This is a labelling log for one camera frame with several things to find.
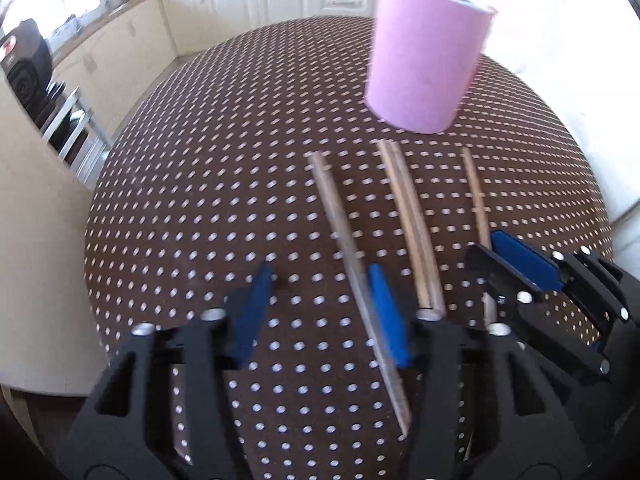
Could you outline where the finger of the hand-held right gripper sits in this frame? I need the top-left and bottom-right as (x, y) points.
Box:
(467, 244), (612, 383)
(492, 231), (630, 333)

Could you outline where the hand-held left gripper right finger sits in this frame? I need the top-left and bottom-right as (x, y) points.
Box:
(367, 263), (601, 480)

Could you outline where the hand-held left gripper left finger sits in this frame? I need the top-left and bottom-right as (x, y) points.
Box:
(57, 263), (274, 480)

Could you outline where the slim wooden chopstick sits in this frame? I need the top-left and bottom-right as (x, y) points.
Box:
(387, 140), (447, 318)
(460, 147), (498, 328)
(376, 140), (436, 311)
(306, 151), (413, 438)

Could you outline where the pink cup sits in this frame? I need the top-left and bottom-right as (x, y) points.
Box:
(364, 0), (497, 135)

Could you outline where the brown polka dot tablecloth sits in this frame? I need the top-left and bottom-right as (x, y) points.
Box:
(84, 14), (615, 480)

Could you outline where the metal storage rack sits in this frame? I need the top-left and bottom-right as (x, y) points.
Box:
(40, 85), (111, 186)

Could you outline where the cream cabinet drawer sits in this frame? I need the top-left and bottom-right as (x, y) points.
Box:
(314, 0), (375, 17)

